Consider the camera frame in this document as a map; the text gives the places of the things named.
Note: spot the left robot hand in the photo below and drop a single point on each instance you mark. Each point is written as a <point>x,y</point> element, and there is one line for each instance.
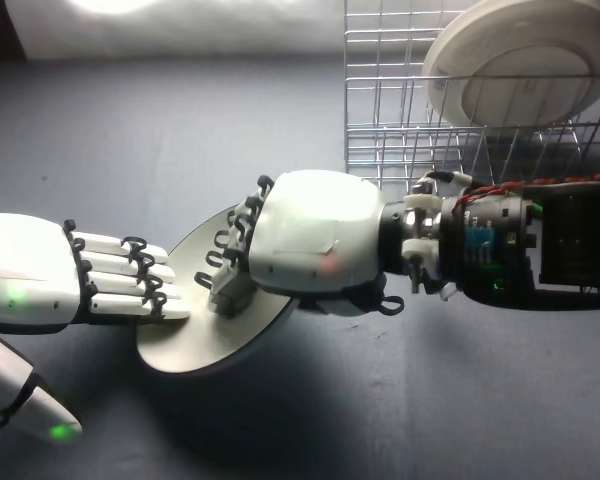
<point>25,270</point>

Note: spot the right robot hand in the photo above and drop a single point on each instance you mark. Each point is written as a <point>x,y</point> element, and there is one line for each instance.
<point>320,230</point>

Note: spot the white plate with dark rim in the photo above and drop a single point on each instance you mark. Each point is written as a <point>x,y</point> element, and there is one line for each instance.
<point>200,340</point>
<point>510,60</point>

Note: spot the grey table cloth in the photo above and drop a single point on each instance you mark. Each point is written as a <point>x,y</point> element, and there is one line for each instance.
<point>430,390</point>

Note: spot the white cloth sheet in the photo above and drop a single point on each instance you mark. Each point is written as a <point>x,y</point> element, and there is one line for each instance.
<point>205,25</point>

